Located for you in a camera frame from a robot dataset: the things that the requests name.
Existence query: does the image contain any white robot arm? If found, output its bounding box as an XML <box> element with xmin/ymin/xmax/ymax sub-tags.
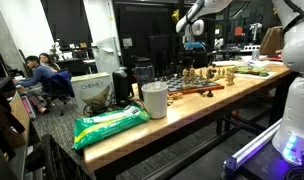
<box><xmin>271</xmin><ymin>0</ymin><xmax>304</xmax><ymax>165</ymax></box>

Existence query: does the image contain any wooden framed chess board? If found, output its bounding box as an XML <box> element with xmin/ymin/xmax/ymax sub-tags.
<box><xmin>157</xmin><ymin>76</ymin><xmax>224</xmax><ymax>94</ymax></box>

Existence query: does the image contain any white ceramic mug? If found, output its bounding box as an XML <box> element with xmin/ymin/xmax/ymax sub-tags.
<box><xmin>141</xmin><ymin>82</ymin><xmax>168</xmax><ymax>119</ymax></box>

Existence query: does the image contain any dark glass jar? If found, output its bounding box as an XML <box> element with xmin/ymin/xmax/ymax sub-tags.
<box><xmin>135</xmin><ymin>57</ymin><xmax>155</xmax><ymax>99</ymax></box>

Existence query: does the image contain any white chemex box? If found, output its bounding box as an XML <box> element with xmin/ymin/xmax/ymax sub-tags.
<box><xmin>71</xmin><ymin>72</ymin><xmax>112</xmax><ymax>112</ymax></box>

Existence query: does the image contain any green plastic wipes package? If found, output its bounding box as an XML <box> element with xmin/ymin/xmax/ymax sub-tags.
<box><xmin>73</xmin><ymin>104</ymin><xmax>150</xmax><ymax>150</ymax></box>

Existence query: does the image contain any blue office chair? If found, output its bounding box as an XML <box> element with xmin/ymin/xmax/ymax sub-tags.
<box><xmin>45</xmin><ymin>70</ymin><xmax>75</xmax><ymax>106</ymax></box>

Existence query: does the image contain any green patterned mat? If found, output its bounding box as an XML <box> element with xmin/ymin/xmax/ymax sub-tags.
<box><xmin>228</xmin><ymin>66</ymin><xmax>269</xmax><ymax>77</ymax></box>

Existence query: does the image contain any person in background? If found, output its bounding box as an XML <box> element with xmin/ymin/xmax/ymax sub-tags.
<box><xmin>39</xmin><ymin>53</ymin><xmax>60</xmax><ymax>73</ymax></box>

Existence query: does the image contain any person in blue sweater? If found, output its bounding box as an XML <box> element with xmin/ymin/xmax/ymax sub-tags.
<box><xmin>13</xmin><ymin>55</ymin><xmax>53</xmax><ymax>114</ymax></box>

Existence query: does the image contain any cardboard box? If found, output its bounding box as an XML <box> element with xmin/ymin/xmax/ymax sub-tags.
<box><xmin>260</xmin><ymin>26</ymin><xmax>284</xmax><ymax>55</ymax></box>

